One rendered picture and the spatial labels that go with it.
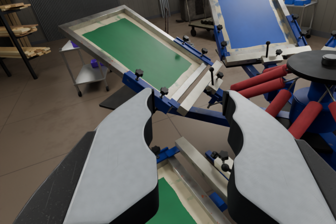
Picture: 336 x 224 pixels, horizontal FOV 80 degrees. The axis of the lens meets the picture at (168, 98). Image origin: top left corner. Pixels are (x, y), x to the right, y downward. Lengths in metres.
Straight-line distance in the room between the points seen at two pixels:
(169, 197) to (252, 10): 1.60
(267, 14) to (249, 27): 0.21
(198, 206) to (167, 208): 0.12
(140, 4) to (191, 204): 8.94
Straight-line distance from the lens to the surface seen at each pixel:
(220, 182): 0.85
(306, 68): 1.02
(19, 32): 5.34
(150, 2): 9.54
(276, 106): 0.98
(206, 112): 1.34
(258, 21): 1.90
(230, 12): 1.93
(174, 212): 0.89
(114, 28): 1.49
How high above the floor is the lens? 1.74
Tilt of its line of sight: 32 degrees down
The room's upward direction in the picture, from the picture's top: 9 degrees counter-clockwise
